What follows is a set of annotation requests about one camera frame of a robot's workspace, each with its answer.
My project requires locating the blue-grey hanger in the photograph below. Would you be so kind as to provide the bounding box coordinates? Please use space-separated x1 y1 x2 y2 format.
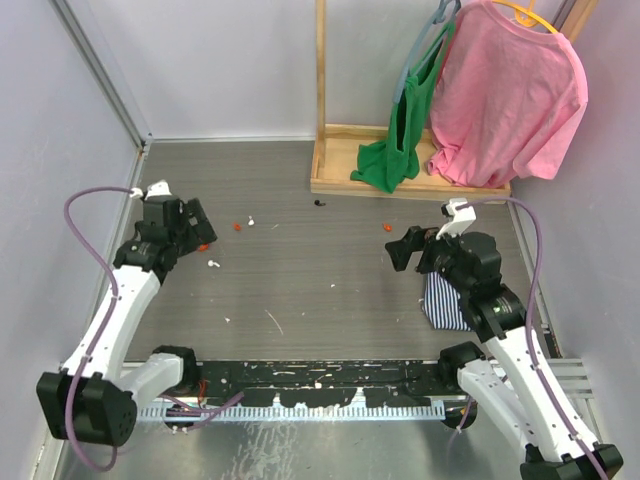
392 0 461 105

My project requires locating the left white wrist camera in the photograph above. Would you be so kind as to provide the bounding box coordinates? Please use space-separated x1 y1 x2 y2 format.
129 180 172 201

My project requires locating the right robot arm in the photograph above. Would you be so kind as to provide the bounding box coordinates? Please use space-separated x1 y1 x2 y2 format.
385 226 623 479

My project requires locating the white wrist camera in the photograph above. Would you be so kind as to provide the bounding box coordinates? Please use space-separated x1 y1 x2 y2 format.
436 198 476 240
129 180 172 201

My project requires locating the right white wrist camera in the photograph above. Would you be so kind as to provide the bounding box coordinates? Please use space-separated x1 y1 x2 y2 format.
436 198 476 240

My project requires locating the wooden clothes rack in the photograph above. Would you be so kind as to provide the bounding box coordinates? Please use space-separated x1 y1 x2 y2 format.
310 0 601 205

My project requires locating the yellow hanger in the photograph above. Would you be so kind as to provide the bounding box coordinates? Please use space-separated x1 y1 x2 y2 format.
493 0 558 34

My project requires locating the pink t-shirt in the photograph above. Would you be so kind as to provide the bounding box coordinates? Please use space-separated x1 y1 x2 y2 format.
426 1 588 188

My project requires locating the white cable duct strip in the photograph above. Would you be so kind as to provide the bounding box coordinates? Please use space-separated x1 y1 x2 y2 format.
134 399 446 422

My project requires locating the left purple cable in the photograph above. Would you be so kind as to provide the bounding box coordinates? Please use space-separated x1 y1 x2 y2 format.
63 186 146 473

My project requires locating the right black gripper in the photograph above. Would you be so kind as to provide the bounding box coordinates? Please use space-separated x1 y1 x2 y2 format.
385 220 472 295

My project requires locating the blue striped cloth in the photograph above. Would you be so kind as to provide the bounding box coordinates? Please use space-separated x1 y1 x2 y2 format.
423 272 472 332

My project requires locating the green tank top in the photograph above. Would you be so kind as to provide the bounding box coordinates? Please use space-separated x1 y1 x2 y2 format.
350 20 456 194

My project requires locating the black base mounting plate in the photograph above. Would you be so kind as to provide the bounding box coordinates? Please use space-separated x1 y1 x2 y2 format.
165 360 464 408

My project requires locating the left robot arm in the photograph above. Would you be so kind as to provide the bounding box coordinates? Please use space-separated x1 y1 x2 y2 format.
36 194 217 447

